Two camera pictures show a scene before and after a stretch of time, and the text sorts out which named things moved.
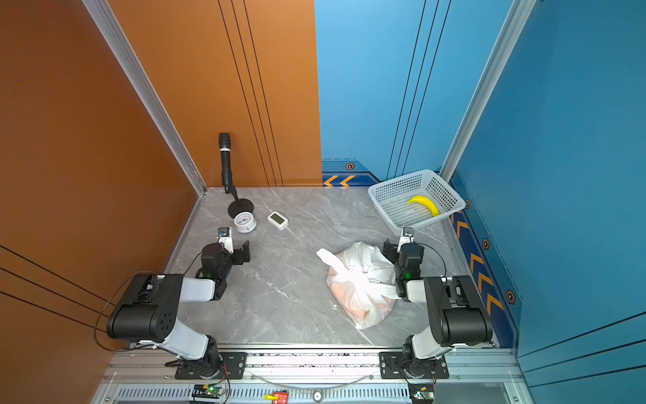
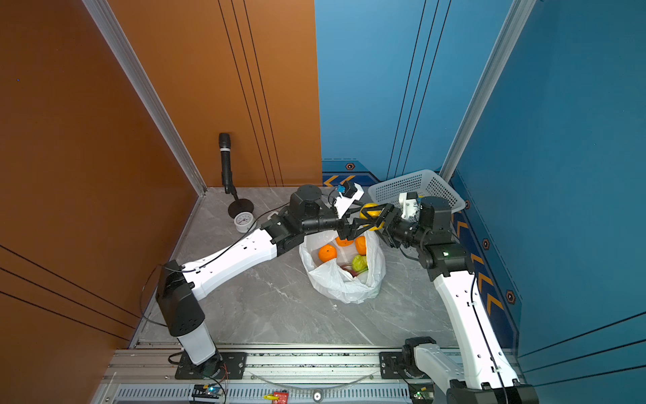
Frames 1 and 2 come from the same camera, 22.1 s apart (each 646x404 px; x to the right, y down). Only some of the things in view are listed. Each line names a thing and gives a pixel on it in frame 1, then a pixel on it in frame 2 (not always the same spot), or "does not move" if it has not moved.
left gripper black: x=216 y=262 to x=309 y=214
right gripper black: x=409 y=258 to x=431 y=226
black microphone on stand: x=239 y=206 does not move
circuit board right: x=422 y=393 does not move
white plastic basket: x=415 y=201 does not move
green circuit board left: x=207 y=390 does not move
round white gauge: x=245 y=222 does not move
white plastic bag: x=362 y=284 to x=329 y=281
